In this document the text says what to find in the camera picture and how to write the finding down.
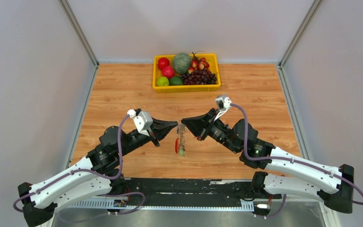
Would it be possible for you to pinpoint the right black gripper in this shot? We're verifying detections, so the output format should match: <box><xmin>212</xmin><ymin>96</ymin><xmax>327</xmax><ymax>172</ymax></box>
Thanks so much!
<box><xmin>181</xmin><ymin>109</ymin><xmax>240</xmax><ymax>155</ymax></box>

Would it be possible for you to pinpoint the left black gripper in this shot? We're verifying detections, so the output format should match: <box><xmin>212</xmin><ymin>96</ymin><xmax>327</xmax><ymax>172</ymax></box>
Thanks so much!
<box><xmin>118</xmin><ymin>115</ymin><xmax>178</xmax><ymax>157</ymax></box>

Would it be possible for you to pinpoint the metal key organizer with rings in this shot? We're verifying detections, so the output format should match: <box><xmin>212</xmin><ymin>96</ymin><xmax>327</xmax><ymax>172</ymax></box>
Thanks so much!
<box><xmin>174</xmin><ymin>121</ymin><xmax>186</xmax><ymax>154</ymax></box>

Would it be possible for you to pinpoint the key with green tag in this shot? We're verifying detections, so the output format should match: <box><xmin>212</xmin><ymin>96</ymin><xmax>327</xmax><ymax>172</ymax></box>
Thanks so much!
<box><xmin>179</xmin><ymin>147</ymin><xmax>185</xmax><ymax>157</ymax></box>

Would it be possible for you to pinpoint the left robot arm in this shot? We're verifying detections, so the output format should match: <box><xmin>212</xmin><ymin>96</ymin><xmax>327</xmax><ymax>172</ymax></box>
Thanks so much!
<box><xmin>12</xmin><ymin>112</ymin><xmax>178</xmax><ymax>227</ymax></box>

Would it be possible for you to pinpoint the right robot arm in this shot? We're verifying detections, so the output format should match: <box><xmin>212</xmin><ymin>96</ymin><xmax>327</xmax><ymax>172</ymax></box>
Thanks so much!
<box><xmin>181</xmin><ymin>108</ymin><xmax>354</xmax><ymax>214</ymax></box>

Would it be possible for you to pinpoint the light green lime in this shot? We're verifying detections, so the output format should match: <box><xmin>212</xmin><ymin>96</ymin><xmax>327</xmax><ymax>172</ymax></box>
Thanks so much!
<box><xmin>156</xmin><ymin>76</ymin><xmax>170</xmax><ymax>87</ymax></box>

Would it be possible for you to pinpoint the dark green avocado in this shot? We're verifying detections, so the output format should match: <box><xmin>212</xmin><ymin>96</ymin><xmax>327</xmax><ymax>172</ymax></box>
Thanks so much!
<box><xmin>169</xmin><ymin>76</ymin><xmax>184</xmax><ymax>86</ymax></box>

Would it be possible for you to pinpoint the dark purple grape bunch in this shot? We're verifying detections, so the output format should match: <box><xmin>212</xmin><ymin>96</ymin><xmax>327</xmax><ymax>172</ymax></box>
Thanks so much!
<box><xmin>179</xmin><ymin>70</ymin><xmax>220</xmax><ymax>85</ymax></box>

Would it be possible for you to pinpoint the pink red apple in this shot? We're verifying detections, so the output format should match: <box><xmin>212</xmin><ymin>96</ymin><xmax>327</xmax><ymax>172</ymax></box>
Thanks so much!
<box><xmin>161</xmin><ymin>65</ymin><xmax>175</xmax><ymax>79</ymax></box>

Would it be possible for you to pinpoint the red cherry cluster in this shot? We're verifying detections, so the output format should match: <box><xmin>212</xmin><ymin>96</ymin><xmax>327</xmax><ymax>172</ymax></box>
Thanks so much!
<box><xmin>188</xmin><ymin>52</ymin><xmax>209</xmax><ymax>74</ymax></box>

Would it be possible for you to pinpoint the green melon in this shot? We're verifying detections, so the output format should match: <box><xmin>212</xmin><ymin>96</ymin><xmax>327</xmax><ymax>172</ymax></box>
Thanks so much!
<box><xmin>172</xmin><ymin>53</ymin><xmax>192</xmax><ymax>74</ymax></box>

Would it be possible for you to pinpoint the yellow plastic fruit tray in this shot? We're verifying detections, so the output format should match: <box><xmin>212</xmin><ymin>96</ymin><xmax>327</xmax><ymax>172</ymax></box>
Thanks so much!
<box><xmin>152</xmin><ymin>53</ymin><xmax>221</xmax><ymax>93</ymax></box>

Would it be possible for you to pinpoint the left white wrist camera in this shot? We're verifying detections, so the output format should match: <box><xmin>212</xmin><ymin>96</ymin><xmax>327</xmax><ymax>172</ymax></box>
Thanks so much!
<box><xmin>127</xmin><ymin>109</ymin><xmax>153</xmax><ymax>136</ymax></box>

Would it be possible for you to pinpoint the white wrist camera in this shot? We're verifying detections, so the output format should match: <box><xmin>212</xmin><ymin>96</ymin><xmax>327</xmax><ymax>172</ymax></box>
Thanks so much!
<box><xmin>215</xmin><ymin>94</ymin><xmax>232</xmax><ymax>120</ymax></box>
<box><xmin>127</xmin><ymin>109</ymin><xmax>153</xmax><ymax>136</ymax></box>

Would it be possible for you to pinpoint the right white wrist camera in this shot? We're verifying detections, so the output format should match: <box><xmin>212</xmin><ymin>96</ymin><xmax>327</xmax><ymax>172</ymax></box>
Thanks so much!
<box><xmin>215</xmin><ymin>94</ymin><xmax>232</xmax><ymax>120</ymax></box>

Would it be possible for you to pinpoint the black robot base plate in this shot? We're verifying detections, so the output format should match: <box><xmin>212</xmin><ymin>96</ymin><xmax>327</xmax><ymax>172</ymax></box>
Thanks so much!
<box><xmin>109</xmin><ymin>178</ymin><xmax>271</xmax><ymax>206</ymax></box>

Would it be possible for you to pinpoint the slotted grey cable duct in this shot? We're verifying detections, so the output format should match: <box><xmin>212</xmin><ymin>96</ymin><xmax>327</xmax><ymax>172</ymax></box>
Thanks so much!
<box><xmin>68</xmin><ymin>197</ymin><xmax>254</xmax><ymax>212</ymax></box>

